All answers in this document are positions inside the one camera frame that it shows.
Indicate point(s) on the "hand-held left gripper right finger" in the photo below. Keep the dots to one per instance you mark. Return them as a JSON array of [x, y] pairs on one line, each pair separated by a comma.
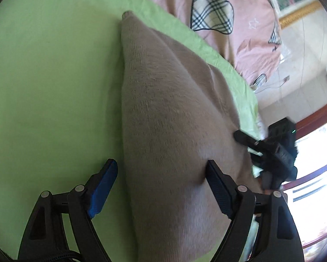
[[220, 188]]

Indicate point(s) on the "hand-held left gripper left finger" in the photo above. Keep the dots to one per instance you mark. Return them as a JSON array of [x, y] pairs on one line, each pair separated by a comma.
[[103, 188]]

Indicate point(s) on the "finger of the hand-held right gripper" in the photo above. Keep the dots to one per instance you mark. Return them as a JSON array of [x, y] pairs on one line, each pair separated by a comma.
[[245, 139]]

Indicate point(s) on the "grey knit sweater brown hem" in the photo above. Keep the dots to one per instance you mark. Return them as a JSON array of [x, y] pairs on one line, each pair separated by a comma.
[[168, 131]]

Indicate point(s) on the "light green bed sheet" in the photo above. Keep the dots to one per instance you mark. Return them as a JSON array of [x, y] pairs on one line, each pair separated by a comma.
[[54, 87]]

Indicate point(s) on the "pink quilt with plaid hearts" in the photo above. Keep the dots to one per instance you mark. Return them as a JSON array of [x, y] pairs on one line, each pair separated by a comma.
[[234, 21]]

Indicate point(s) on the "red-brown wooden window frame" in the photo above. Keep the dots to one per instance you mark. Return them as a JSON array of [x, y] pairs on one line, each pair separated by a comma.
[[313, 120]]

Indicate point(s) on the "gold picture frame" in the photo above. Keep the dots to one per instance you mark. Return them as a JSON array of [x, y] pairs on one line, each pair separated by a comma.
[[294, 8]]

